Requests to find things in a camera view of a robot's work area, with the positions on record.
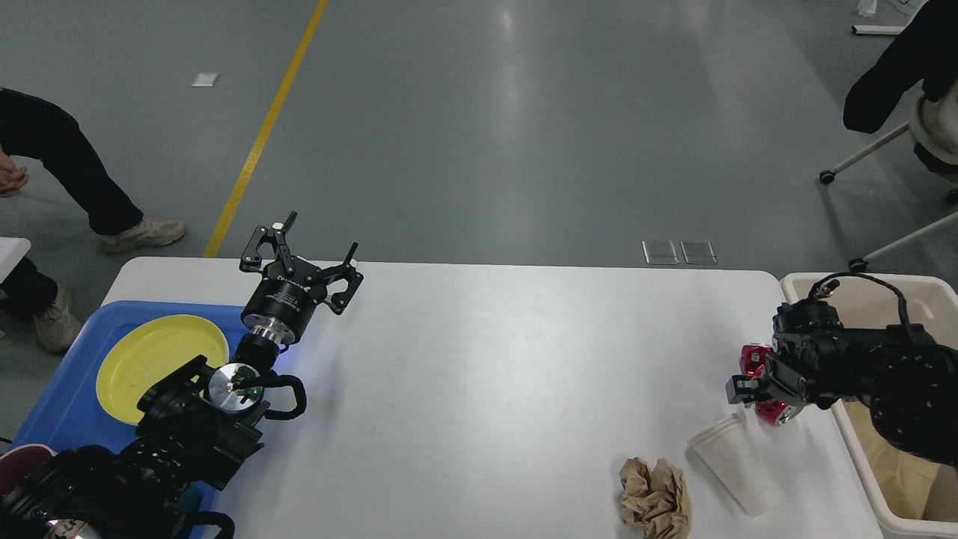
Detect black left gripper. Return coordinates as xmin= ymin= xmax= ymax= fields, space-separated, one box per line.
xmin=239 ymin=211 xmax=364 ymax=345

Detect red snack wrapper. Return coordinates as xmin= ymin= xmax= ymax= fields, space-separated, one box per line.
xmin=739 ymin=342 xmax=795 ymax=427

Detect pink mug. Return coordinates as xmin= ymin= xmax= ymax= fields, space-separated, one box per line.
xmin=1 ymin=443 xmax=57 ymax=499

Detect cream plastic bin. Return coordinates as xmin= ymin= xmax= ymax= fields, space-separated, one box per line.
xmin=767 ymin=274 xmax=956 ymax=538

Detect person in black trousers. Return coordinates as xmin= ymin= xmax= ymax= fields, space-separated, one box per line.
xmin=1 ymin=88 xmax=187 ymax=355

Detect yellow plate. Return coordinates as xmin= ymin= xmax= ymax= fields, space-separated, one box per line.
xmin=95 ymin=314 xmax=228 ymax=425

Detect silver floor socket plates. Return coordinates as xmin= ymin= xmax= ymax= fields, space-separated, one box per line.
xmin=642 ymin=240 xmax=718 ymax=266

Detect blue plastic tray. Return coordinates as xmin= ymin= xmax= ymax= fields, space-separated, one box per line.
xmin=2 ymin=301 xmax=260 ymax=538

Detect white office chair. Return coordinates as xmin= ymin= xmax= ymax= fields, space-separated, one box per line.
xmin=817 ymin=85 xmax=957 ymax=272

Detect white paper cup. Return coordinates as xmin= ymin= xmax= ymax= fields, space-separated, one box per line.
xmin=688 ymin=413 xmax=786 ymax=517

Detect brown paper bag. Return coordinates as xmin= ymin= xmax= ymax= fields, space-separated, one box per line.
xmin=849 ymin=407 xmax=956 ymax=523

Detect white table leg frame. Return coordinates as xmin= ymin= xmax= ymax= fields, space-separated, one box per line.
xmin=851 ymin=24 xmax=906 ymax=37

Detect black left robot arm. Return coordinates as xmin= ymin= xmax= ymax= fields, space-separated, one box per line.
xmin=2 ymin=212 xmax=364 ymax=538

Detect white side table corner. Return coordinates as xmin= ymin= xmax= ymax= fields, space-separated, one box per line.
xmin=0 ymin=237 xmax=31 ymax=281

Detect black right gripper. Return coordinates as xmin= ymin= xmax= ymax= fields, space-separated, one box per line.
xmin=725 ymin=352 xmax=805 ymax=407

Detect brown paper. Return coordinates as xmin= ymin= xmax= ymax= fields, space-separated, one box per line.
xmin=618 ymin=457 xmax=692 ymax=538

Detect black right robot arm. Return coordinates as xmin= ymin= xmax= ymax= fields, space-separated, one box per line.
xmin=725 ymin=272 xmax=957 ymax=467

